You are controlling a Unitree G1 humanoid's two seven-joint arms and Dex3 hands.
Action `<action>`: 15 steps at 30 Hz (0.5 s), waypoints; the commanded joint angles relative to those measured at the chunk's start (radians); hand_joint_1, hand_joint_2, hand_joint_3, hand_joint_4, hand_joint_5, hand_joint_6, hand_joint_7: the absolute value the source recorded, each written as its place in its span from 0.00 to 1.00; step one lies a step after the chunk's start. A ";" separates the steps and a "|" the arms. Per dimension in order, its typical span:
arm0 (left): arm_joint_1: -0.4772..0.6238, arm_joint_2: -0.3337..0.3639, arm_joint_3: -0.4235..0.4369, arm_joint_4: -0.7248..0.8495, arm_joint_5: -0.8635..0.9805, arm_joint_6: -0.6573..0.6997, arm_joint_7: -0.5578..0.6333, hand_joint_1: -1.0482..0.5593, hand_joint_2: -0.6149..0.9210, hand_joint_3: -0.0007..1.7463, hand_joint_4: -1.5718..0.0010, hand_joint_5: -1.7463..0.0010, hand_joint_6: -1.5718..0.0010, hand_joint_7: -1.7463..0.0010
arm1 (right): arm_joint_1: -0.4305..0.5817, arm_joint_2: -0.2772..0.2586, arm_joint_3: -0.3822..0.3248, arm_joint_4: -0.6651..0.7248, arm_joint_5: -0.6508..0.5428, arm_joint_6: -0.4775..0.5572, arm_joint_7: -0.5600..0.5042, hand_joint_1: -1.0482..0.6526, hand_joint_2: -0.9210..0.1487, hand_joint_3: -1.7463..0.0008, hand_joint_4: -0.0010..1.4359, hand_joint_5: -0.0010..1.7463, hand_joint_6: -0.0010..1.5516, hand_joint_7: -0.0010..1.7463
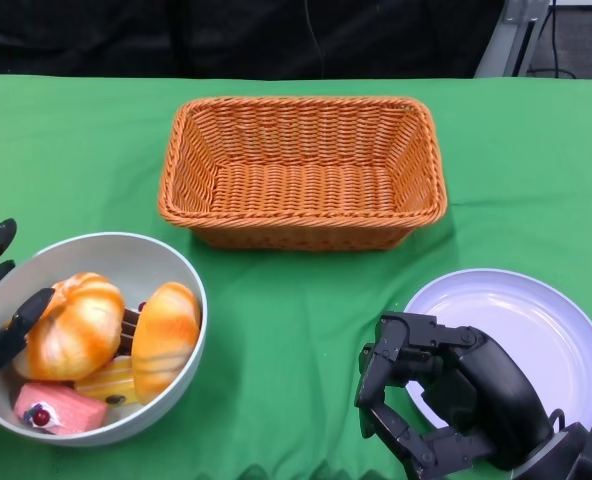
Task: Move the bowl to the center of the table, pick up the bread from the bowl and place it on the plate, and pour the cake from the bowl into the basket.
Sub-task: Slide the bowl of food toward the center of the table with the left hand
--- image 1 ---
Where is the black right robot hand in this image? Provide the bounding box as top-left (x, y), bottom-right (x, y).
top-left (354, 310), bottom-right (560, 480)

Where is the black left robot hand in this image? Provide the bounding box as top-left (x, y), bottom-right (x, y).
top-left (0, 217), bottom-right (57, 381)

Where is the round orange-striped bread bun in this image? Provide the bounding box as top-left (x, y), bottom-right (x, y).
top-left (11, 272), bottom-right (127, 382)

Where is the salmon pink cake slice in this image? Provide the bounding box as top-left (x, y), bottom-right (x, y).
top-left (13, 382), bottom-right (110, 436)

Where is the yellow layered cake slice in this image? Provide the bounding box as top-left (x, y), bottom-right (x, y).
top-left (75, 357), bottom-right (142, 407)

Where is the chocolate layered cake slice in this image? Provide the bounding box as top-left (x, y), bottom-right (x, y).
top-left (119, 301), bottom-right (148, 359)

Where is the grey-green bowl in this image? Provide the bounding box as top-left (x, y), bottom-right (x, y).
top-left (0, 230), bottom-right (208, 448)

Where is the golden ring-shaped bread roll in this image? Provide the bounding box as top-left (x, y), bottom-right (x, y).
top-left (130, 282), bottom-right (202, 405)

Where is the lavender round plate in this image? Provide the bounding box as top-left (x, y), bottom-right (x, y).
top-left (404, 268), bottom-right (592, 444)

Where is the orange wicker basket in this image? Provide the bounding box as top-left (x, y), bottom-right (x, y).
top-left (156, 95), bottom-right (450, 252)

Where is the green tablecloth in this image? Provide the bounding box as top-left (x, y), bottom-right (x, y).
top-left (0, 74), bottom-right (592, 480)

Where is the black fabric backdrop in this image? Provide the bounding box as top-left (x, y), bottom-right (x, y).
top-left (0, 0), bottom-right (507, 81)

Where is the grey metal frame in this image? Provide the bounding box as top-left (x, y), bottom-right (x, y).
top-left (473, 0), bottom-right (552, 79)

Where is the black floor cable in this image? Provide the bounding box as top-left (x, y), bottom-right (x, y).
top-left (525, 0), bottom-right (583, 79)

